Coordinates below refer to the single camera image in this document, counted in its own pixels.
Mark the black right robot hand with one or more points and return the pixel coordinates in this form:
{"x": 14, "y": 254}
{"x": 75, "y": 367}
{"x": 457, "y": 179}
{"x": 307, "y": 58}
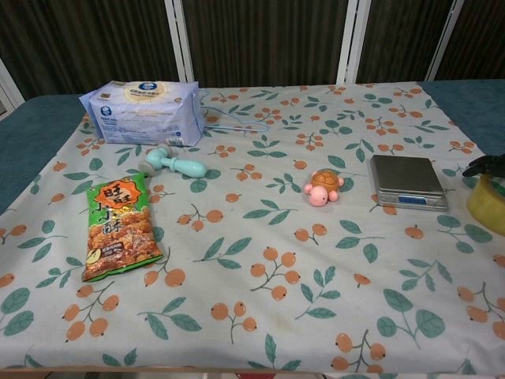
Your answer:
{"x": 491, "y": 166}

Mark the yellow tape roll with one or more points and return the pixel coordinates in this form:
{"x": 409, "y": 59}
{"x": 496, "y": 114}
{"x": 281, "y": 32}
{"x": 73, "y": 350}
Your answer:
{"x": 487, "y": 203}

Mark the silver digital scale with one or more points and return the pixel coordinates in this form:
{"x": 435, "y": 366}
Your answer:
{"x": 406, "y": 177}

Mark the pink turtle toy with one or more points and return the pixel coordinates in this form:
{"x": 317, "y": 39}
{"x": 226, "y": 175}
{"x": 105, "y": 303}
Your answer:
{"x": 323, "y": 187}

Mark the floral printed tablecloth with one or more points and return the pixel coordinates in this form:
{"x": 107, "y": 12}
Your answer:
{"x": 252, "y": 245}

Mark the teal facial massage roller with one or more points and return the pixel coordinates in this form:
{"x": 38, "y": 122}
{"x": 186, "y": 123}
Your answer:
{"x": 173, "y": 162}

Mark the pale blue tissue pack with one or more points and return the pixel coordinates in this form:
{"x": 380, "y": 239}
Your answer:
{"x": 146, "y": 114}

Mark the green orange snack bag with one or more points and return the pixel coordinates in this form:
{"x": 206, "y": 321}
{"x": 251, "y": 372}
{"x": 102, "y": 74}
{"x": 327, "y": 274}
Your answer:
{"x": 118, "y": 229}

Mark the teal table cover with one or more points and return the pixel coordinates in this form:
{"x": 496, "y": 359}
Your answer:
{"x": 35, "y": 130}

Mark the white folding screen frame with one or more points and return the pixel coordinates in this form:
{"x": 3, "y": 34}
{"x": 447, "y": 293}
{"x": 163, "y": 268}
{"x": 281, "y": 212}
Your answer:
{"x": 183, "y": 39}

